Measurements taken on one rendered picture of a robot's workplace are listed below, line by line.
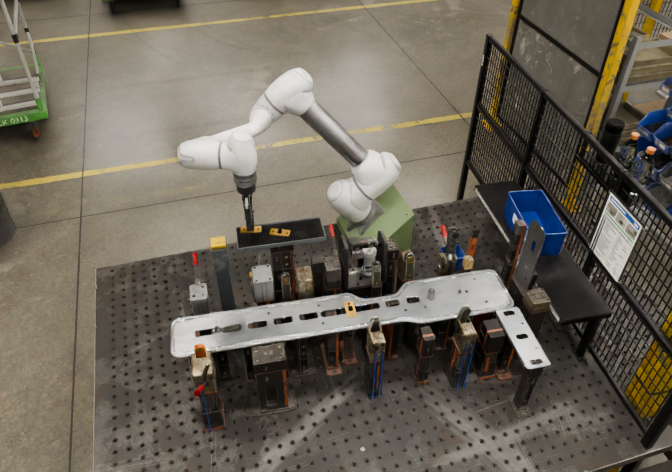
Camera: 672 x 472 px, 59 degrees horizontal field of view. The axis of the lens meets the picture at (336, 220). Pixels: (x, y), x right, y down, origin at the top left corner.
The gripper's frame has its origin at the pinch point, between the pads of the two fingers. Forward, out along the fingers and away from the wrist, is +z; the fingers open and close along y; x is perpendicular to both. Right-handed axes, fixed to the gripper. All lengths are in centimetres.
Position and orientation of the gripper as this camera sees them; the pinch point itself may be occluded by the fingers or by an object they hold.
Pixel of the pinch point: (250, 222)
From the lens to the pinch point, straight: 242.1
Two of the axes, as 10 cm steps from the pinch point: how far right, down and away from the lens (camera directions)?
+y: 0.7, 6.5, -7.6
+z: -0.1, 7.6, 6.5
